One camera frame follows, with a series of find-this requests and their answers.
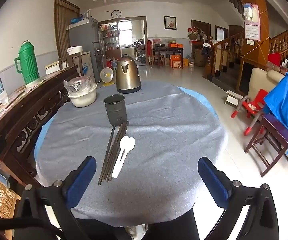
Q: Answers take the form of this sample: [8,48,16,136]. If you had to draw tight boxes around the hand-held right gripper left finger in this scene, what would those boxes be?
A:
[14,156,97,240]

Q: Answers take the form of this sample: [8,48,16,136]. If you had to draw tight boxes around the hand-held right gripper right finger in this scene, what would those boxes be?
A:
[197,156,281,240]

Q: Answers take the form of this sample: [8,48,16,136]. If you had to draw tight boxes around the dark metal utensil holder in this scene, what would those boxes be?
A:
[103,94,129,127]

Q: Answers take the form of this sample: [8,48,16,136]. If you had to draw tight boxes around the floral patterned cloth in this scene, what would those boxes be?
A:
[0,179,17,219]

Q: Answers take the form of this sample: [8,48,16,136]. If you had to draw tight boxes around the carved wooden bench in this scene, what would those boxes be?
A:
[0,65,79,188]

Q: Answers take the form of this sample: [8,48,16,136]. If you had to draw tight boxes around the grey tablecloth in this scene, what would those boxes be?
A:
[34,80,229,221]

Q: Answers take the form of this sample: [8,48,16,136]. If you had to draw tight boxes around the person's dark trousers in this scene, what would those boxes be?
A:
[74,207,201,240]

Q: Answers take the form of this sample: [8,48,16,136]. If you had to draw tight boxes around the white plastic basin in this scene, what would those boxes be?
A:
[67,82,97,108]

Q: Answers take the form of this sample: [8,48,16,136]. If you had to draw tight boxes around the dark wooden stool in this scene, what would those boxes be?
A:
[244,114,288,178]

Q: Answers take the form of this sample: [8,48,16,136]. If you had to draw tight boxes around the blue tablecloth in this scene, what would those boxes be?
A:
[33,86,218,160]

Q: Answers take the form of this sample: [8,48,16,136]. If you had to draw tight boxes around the white step stool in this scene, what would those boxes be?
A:
[224,90,244,105]

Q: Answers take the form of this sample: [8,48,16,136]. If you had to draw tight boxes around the red child chair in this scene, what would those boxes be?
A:
[231,89,269,136]

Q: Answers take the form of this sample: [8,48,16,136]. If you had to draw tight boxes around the green thermos jug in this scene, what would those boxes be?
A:
[14,40,41,85]

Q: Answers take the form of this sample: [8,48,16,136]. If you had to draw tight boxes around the blue cloth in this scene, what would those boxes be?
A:
[263,72,288,162]

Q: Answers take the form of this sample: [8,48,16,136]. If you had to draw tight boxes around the small white fan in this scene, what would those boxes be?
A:
[99,67,115,86]

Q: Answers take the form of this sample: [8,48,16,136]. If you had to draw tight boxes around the beige sofa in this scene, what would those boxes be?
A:
[248,67,286,103]

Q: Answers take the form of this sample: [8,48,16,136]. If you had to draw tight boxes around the bronze electric kettle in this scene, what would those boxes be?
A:
[116,54,141,94]

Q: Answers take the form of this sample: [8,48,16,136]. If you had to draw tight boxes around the white blue printed appliance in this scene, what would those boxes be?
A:
[80,52,94,83]

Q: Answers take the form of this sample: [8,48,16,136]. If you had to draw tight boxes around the wooden stair railing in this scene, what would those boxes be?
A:
[204,30,288,80]

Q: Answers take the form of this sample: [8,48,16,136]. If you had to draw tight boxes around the wooden chair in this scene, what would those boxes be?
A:
[58,54,82,77]

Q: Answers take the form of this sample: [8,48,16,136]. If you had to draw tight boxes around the orange cardboard box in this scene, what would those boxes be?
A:
[171,54,183,68]

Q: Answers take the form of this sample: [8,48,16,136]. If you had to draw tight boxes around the white rice cooker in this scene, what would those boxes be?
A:
[67,46,83,55]

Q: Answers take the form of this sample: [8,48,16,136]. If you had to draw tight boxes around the dark wooden side table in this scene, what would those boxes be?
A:
[153,46,184,67]

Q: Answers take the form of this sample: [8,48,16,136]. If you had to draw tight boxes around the shelf cabinet with bottles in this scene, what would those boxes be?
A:
[99,22,121,60]

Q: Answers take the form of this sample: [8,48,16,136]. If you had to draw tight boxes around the grey refrigerator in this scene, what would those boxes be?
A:
[68,17,107,83]

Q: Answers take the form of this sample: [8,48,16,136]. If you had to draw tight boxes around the brown wooden door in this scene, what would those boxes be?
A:
[54,0,80,58]

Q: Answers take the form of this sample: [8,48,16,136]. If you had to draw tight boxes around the wall calendar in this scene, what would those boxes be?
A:
[244,4,261,42]

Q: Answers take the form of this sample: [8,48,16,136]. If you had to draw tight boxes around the framed wall picture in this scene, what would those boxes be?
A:
[164,16,177,30]

